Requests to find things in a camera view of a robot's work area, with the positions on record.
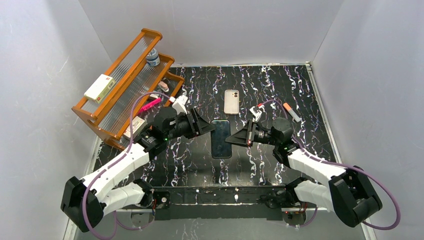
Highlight black phone case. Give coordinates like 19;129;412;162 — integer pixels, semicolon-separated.
210;119;232;159

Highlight beige phone case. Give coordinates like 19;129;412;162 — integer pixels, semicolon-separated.
224;89;240;115

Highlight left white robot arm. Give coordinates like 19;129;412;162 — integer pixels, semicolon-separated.
60;107;215;233

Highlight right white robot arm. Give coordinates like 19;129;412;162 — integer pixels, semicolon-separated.
225;117;383;227

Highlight orange capped white marker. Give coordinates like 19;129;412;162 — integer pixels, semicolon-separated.
283;102;302;123

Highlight pink highlighter marker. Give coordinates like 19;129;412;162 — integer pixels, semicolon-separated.
137;98;162;115

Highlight small grey white eraser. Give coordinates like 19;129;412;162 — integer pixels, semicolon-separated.
148;93;161;101

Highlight small grey cardboard box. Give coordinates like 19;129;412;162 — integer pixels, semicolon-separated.
123;116;147;140

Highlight pink white small stapler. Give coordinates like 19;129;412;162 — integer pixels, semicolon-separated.
157;81;170;93

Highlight orange wooden shelf rack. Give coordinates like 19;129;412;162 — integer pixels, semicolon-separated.
71;28;185;150

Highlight blue white ceramic jar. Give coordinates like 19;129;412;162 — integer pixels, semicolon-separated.
145;48;161;67

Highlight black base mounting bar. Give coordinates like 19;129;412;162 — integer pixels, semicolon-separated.
124;186;316;225

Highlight white red box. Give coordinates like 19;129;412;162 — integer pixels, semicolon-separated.
84;74;116;104

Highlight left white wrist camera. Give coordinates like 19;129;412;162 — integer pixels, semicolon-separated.
169;94;188;115

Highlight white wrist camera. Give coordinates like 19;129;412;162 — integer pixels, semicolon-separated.
249;104;264;123
169;94;188;115

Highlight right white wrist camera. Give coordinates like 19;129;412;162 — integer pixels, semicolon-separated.
249;104;264;123

